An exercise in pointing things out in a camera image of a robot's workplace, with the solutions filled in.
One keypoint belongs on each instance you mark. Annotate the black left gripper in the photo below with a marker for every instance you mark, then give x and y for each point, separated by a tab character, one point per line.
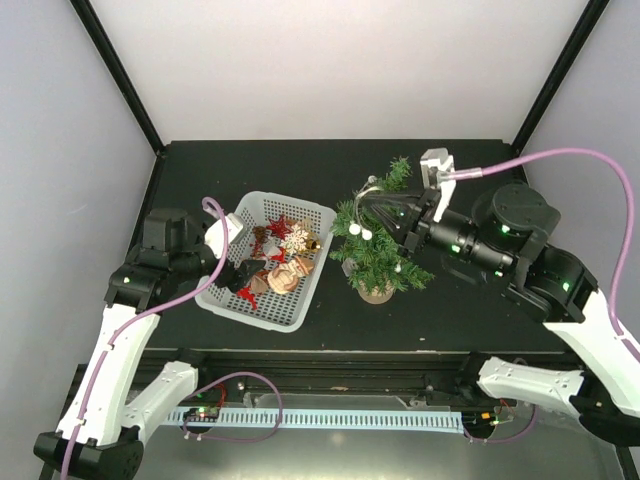
239	275

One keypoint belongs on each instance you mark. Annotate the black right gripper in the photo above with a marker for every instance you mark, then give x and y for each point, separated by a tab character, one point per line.
411	222

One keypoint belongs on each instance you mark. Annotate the red star ornament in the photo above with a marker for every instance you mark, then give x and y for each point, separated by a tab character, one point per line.
279	227

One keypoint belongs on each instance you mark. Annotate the white snowflake ornament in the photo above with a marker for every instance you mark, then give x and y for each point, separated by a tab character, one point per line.
295	241

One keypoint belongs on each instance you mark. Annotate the white string lights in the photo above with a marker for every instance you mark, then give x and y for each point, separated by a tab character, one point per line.
368	252

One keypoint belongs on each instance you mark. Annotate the small green christmas tree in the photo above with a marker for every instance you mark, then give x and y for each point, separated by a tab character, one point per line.
412	276

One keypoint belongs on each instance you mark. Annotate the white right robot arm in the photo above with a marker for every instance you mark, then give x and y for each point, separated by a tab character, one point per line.
508	236

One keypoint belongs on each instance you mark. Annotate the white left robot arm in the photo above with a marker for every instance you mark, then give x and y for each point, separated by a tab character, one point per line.
102	434

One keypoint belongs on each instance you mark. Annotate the red reindeer ornament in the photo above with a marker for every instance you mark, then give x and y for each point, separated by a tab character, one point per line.
247	294

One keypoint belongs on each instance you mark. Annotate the brown pine cone ornament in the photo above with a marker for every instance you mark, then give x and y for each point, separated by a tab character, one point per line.
261	234

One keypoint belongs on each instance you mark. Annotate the wooden santa ornament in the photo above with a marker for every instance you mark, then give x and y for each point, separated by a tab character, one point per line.
285	278

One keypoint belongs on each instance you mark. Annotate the gold bell ornament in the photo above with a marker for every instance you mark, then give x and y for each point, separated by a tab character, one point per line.
313	245

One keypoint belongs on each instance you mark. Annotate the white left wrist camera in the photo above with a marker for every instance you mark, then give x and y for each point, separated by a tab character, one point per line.
214	236

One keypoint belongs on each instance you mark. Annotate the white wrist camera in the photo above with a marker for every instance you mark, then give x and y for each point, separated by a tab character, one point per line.
214	236
437	166

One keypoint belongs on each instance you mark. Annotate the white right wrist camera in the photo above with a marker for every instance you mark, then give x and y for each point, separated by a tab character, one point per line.
437	166

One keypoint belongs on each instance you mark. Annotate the white slotted cable duct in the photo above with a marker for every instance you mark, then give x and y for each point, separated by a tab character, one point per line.
318	419

